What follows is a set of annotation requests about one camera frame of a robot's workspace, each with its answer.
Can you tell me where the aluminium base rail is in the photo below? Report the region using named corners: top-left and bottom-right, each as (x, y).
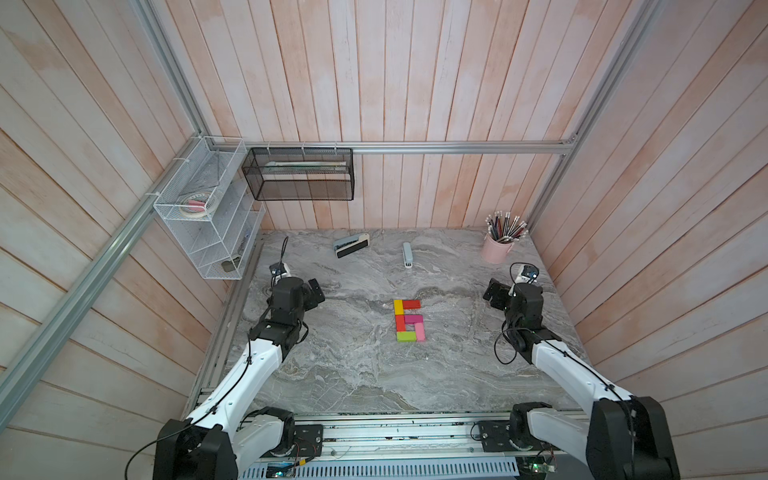
top-left (233, 410), bottom-right (649, 466)

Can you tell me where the black mesh basket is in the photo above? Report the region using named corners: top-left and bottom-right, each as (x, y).
top-left (241, 147), bottom-right (356, 202)

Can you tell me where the light pink block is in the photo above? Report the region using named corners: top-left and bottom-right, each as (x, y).
top-left (414, 322), bottom-right (426, 342)

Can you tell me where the magenta block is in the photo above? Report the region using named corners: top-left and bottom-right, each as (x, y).
top-left (404, 314), bottom-right (423, 325)

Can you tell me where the lime green block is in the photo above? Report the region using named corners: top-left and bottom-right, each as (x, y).
top-left (396, 331), bottom-right (418, 343)

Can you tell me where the black stapler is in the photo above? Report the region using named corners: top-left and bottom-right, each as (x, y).
top-left (333, 232), bottom-right (370, 258)

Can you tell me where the bundle of pencils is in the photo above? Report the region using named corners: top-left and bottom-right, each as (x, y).
top-left (486, 211), bottom-right (528, 244)

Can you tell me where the tape roll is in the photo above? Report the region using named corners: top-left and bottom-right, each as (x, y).
top-left (179, 192), bottom-right (219, 219)

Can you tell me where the white wire shelf rack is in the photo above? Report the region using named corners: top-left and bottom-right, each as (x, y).
top-left (154, 136), bottom-right (264, 281)

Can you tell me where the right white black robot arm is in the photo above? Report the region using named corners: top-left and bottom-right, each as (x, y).
top-left (479, 280), bottom-right (681, 479)

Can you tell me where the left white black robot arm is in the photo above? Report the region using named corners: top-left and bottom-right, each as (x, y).
top-left (152, 276), bottom-right (325, 479)

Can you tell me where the pink pencil cup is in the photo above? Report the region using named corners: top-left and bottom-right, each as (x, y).
top-left (481, 234), bottom-right (515, 264)

